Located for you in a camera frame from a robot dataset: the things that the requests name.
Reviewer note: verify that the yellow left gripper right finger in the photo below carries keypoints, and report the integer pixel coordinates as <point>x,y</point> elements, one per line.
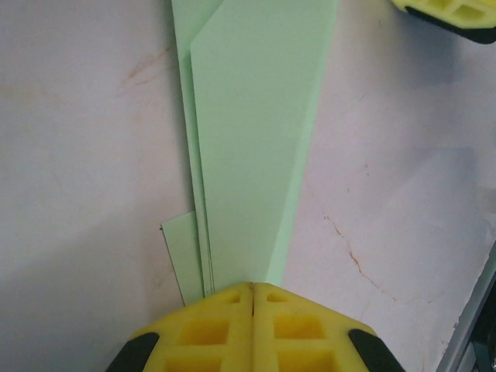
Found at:
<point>306,341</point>

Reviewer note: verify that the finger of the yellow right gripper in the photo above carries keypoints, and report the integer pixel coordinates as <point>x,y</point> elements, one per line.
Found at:
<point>457,19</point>

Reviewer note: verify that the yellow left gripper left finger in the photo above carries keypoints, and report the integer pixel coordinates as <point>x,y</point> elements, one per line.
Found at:
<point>201,341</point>

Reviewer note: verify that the light green paper sheet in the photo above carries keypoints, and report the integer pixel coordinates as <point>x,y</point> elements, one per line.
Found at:
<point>252,135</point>

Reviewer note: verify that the long aluminium base rail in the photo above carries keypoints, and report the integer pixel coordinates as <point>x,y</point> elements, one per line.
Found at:
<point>476,310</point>

